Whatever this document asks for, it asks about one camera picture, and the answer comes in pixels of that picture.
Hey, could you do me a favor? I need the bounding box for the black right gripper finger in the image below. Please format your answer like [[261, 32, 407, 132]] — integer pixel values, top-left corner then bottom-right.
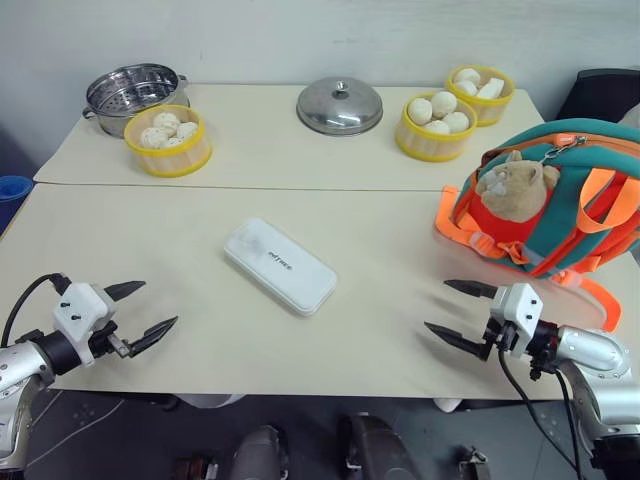
[[443, 278, 497, 302], [423, 320, 491, 363]]

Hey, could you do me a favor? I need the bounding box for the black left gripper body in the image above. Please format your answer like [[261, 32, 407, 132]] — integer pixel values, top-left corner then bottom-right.
[[90, 322, 137, 359]]

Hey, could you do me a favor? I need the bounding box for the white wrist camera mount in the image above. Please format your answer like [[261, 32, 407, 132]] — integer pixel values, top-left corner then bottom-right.
[[51, 282, 118, 369], [488, 282, 545, 352]]

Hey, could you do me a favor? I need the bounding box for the white rectangular case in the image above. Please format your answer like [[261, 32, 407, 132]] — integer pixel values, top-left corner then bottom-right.
[[222, 216, 338, 318]]

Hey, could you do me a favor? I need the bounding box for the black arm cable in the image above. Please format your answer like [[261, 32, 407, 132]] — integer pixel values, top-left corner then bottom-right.
[[496, 344, 587, 480], [0, 271, 72, 351]]

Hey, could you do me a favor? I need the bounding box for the blue plastic bin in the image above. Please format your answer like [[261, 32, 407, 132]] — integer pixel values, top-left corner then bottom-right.
[[0, 174, 34, 237]]

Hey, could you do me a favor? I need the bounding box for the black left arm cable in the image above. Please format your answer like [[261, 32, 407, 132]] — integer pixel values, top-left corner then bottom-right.
[[0, 271, 72, 351]]

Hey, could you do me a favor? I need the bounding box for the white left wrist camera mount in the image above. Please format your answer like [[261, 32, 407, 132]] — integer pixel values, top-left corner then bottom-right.
[[51, 282, 118, 369]]

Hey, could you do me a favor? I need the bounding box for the white oblong steamed bun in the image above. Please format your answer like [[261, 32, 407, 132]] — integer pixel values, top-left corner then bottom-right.
[[475, 77, 507, 100]]

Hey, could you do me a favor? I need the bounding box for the stainless steel steamer pot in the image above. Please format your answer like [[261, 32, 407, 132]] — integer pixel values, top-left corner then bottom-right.
[[81, 62, 192, 140]]

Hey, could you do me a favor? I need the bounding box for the teal and orange backpack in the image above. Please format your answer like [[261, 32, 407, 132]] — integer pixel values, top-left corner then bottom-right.
[[432, 118, 640, 332]]

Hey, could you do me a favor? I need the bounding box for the tan plush cat toy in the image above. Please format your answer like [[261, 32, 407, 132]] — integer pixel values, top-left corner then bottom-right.
[[474, 150, 562, 224]]

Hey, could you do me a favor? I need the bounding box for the yellow steamer basket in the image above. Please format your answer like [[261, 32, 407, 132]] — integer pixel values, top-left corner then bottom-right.
[[394, 91, 477, 163], [444, 63, 516, 128], [123, 103, 213, 178]]

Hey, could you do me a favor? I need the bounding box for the black chair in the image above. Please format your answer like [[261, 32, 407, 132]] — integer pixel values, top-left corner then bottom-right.
[[553, 68, 640, 124]]

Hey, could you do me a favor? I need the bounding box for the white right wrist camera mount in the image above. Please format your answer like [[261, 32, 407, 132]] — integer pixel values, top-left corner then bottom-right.
[[488, 282, 545, 352]]

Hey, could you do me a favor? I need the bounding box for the dark rounded shape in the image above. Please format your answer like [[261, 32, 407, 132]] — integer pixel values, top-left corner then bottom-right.
[[230, 424, 290, 480], [337, 413, 419, 480]]

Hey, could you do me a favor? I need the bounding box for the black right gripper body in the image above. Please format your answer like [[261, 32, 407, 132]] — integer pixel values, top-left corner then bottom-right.
[[482, 316, 522, 359]]

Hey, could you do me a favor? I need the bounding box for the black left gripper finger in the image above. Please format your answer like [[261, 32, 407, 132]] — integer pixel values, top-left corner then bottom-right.
[[105, 280, 148, 303], [130, 315, 180, 358]]

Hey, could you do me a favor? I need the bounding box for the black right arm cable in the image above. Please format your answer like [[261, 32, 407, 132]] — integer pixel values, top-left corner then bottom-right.
[[496, 344, 587, 480]]

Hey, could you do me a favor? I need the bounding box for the stainless steel pot lid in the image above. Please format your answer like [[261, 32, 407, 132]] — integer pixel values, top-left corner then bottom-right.
[[295, 75, 385, 137]]

